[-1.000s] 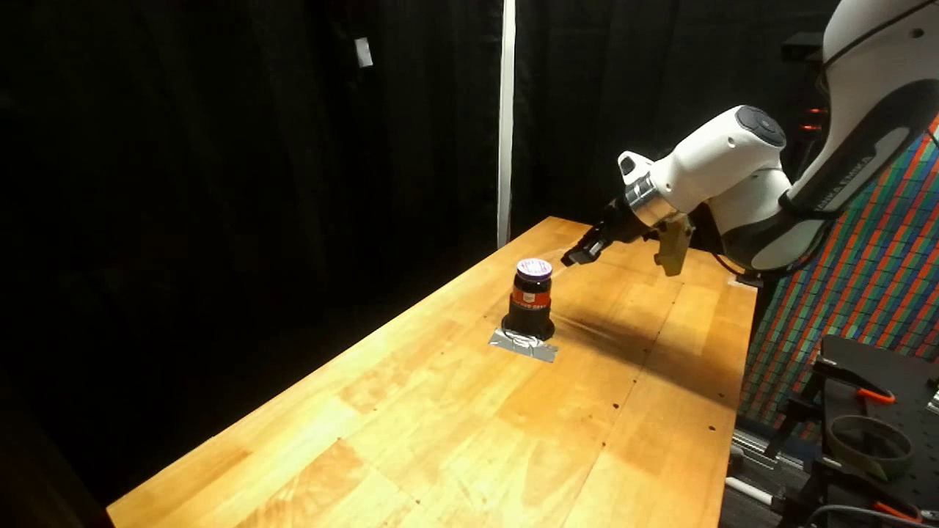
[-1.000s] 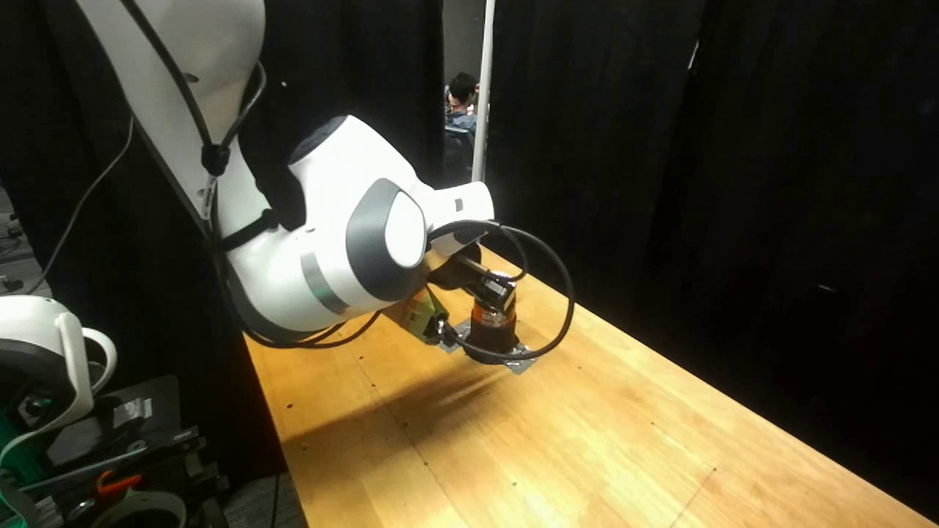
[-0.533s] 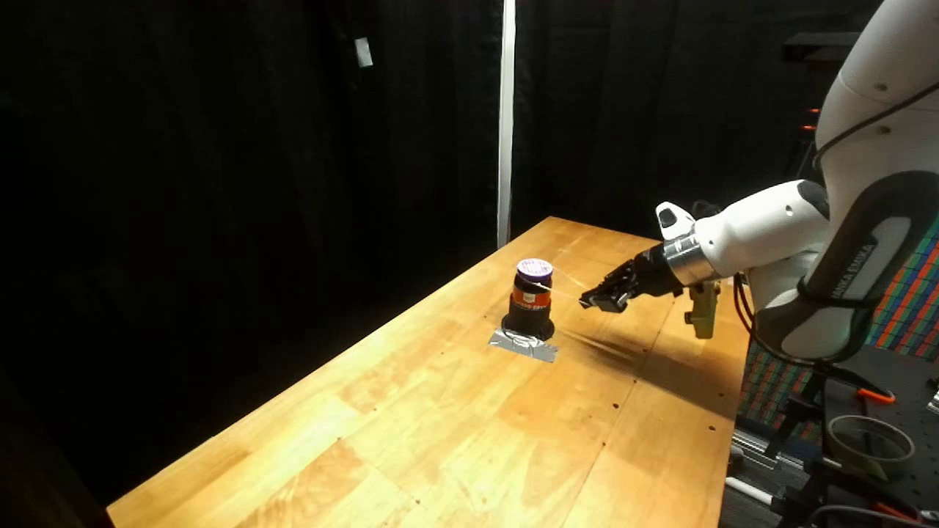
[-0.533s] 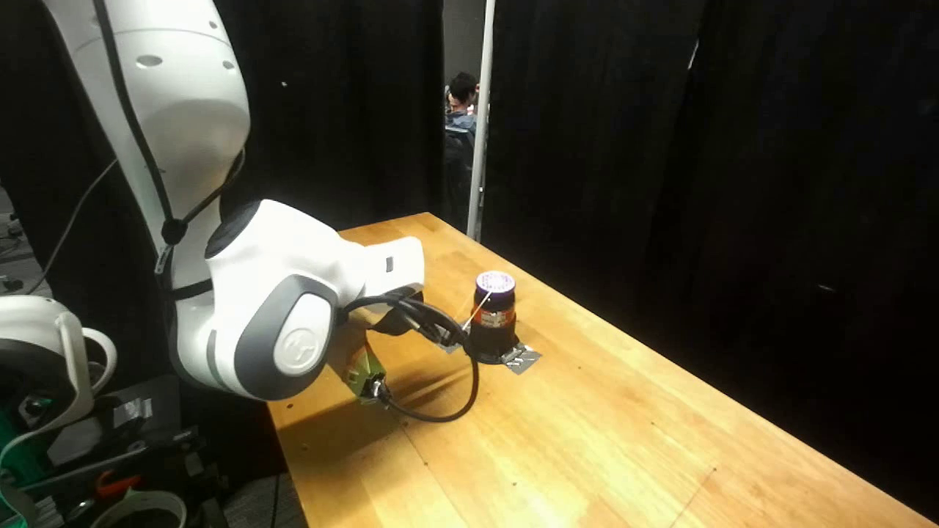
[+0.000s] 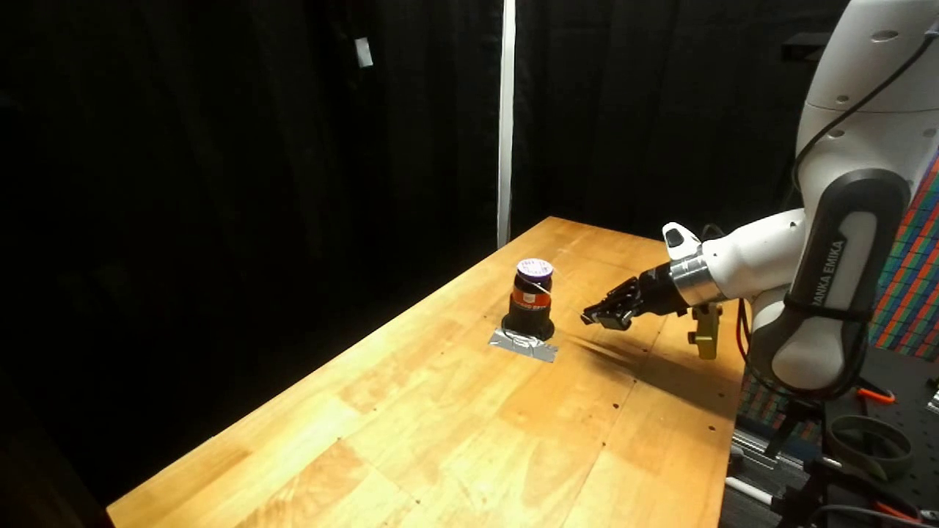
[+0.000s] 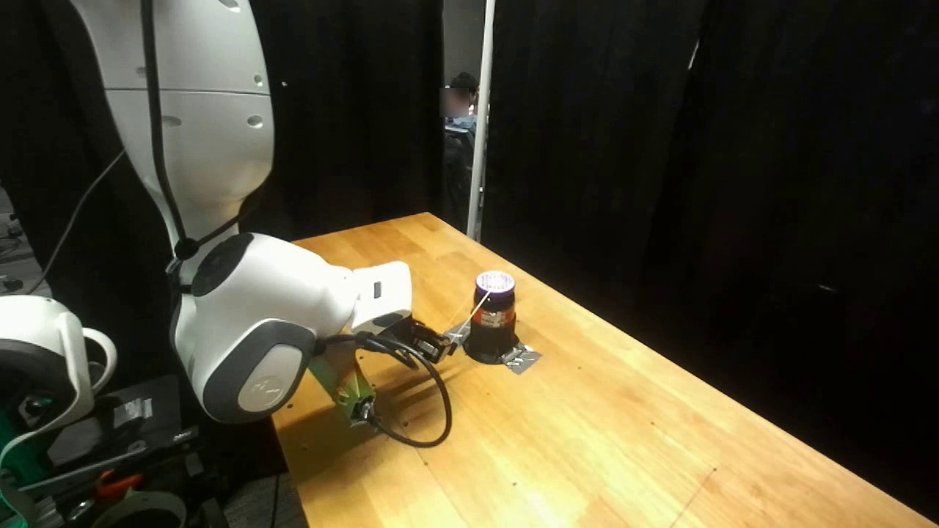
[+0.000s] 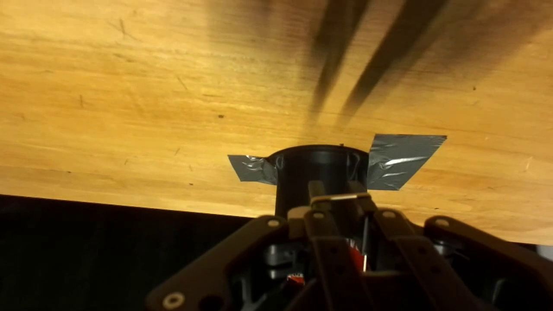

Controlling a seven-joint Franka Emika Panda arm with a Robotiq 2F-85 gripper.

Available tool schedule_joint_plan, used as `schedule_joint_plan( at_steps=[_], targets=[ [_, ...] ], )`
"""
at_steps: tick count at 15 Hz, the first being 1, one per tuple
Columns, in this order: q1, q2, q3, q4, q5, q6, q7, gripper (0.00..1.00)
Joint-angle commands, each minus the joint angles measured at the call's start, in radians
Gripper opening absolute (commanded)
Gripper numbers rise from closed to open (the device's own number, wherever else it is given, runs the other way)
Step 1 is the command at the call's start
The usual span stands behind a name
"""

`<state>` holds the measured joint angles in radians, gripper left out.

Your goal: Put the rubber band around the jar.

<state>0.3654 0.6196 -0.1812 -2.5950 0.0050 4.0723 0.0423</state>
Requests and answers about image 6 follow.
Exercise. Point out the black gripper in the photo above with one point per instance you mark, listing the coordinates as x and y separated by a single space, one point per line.
413 339

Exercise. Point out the thin pale rubber band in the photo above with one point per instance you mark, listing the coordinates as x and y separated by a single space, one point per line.
476 309

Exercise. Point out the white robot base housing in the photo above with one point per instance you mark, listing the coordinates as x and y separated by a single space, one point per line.
44 340

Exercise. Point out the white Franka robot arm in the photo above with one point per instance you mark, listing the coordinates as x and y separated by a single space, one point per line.
214 119

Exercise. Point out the dark jar with orange label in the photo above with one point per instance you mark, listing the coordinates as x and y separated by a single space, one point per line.
490 323

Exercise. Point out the white vertical pole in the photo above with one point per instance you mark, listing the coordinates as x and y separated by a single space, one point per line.
479 119

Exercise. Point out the person in background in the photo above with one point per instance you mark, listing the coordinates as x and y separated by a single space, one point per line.
457 113

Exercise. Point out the black curtain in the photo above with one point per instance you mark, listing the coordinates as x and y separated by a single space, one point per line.
685 147

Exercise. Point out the roll of masking tape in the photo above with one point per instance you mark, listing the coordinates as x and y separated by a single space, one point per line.
146 510

